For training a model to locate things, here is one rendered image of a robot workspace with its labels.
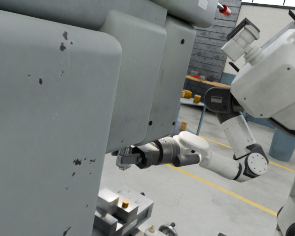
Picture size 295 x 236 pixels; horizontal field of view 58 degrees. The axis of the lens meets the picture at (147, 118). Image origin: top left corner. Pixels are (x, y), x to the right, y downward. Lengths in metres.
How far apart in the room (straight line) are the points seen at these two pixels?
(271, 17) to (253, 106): 7.47
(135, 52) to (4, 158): 0.32
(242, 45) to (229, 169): 0.41
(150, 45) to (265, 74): 0.47
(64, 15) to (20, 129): 0.20
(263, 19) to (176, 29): 7.78
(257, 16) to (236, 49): 7.52
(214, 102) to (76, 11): 0.75
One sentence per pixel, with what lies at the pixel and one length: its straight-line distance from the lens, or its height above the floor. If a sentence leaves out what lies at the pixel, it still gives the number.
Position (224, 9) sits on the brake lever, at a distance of 0.87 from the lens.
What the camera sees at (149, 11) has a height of 1.61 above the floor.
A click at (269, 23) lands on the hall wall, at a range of 8.34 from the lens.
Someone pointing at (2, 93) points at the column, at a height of 1.51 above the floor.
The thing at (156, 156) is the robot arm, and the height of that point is 1.24.
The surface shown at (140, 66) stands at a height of 1.52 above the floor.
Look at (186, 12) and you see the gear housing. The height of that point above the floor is 1.64.
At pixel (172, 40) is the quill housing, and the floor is 1.58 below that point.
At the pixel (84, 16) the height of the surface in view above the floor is 1.58.
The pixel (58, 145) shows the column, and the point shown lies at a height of 1.46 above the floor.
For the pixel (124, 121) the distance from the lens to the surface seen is 0.51.
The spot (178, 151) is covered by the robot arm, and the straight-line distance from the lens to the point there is 0.86.
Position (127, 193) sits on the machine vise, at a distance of 1.05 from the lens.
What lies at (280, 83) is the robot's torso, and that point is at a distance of 0.89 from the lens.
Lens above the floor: 1.56
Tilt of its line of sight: 15 degrees down
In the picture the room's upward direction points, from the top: 12 degrees clockwise
